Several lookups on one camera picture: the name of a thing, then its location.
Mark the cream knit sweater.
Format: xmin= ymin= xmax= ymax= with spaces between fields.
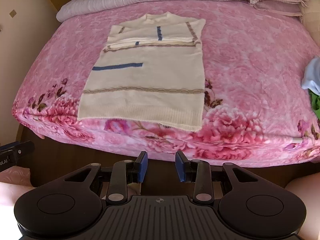
xmin=78 ymin=12 xmax=206 ymax=132

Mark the pink rose blanket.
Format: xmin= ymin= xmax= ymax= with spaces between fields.
xmin=12 ymin=0 xmax=319 ymax=167

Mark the green knit garment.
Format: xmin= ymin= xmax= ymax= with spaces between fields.
xmin=308 ymin=89 xmax=320 ymax=119

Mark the light blue garment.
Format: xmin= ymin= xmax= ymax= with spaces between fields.
xmin=301 ymin=56 xmax=320 ymax=96

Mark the pink folded blanket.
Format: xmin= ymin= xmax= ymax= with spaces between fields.
xmin=249 ymin=0 xmax=308 ymax=17

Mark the cream padded headboard cushion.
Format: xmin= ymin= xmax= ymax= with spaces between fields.
xmin=301 ymin=2 xmax=319 ymax=46

